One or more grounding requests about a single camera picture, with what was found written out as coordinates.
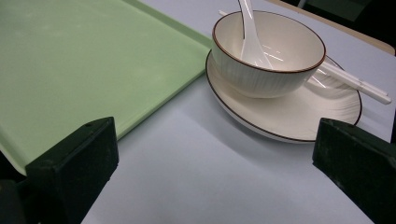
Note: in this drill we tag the white ribbed plate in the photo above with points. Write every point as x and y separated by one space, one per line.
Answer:
295 115

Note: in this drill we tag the white ribbed bowl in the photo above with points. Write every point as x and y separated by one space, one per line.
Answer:
249 79

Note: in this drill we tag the white ceramic soup spoon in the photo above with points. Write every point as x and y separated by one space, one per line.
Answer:
252 46

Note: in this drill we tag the green plastic tray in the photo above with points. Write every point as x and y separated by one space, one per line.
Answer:
93 71

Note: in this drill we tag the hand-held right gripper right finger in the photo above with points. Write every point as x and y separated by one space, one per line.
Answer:
358 158

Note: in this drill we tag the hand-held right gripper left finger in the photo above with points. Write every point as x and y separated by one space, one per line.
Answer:
71 168

